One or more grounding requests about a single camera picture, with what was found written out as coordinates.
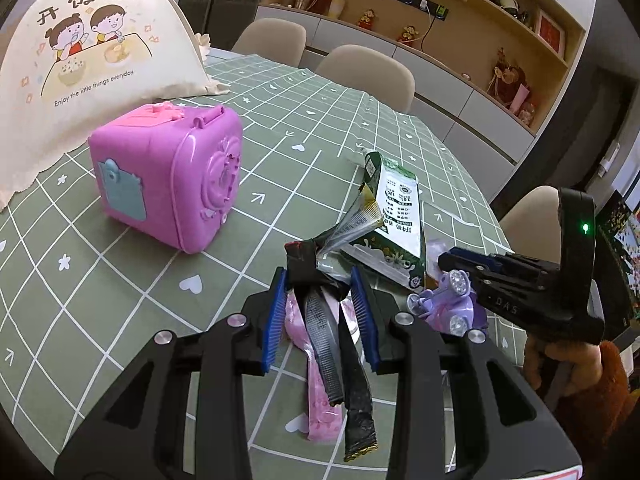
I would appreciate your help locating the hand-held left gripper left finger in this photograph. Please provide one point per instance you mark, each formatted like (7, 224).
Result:
(275, 320)

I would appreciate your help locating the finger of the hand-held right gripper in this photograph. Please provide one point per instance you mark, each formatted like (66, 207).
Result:
(460, 265)
(480, 255)

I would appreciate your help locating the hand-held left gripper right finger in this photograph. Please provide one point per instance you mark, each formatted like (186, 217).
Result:
(364, 320)

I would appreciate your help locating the purple toy scooter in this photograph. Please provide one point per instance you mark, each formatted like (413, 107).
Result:
(450, 310)

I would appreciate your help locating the grey foil wrapper strip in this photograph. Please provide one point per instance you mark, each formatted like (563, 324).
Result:
(322, 350)

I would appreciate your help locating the black foil wrapper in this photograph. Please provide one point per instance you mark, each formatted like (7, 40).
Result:
(357, 385)

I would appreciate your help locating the green white milk carton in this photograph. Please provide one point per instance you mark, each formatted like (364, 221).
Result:
(395, 210)

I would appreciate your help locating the silver gold foil wrapper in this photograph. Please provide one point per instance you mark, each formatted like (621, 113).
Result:
(350, 225)

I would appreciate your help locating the pink plastic wrapper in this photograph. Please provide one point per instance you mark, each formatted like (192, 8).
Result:
(325, 420)

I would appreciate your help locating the person's right forearm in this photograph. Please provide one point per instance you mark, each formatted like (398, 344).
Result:
(605, 410)

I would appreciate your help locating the person's right hand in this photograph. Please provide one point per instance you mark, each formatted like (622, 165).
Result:
(537, 360)

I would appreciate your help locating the beige dining chair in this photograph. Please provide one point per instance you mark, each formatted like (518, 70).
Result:
(270, 40)
(365, 75)
(530, 215)

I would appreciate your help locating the dark printed box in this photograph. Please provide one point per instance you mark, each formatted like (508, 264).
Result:
(622, 260)

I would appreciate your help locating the pink plastic toy box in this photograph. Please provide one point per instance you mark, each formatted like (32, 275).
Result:
(160, 175)

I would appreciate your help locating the red seated figurine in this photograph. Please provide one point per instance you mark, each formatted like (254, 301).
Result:
(366, 18)
(408, 35)

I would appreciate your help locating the green plug charger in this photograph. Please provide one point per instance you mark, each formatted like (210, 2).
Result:
(442, 11)

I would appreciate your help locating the white lidded cup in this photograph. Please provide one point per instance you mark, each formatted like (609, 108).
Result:
(336, 6)

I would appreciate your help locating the cream printed food cover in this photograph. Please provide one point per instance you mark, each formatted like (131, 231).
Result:
(100, 60)

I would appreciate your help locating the dark grey refrigerator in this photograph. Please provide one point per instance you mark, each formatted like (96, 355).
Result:
(220, 0)

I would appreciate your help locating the wooden wall shelf cabinet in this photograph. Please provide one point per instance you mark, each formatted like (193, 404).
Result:
(450, 70)

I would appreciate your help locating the red picture frame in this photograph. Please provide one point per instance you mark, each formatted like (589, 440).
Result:
(550, 32)

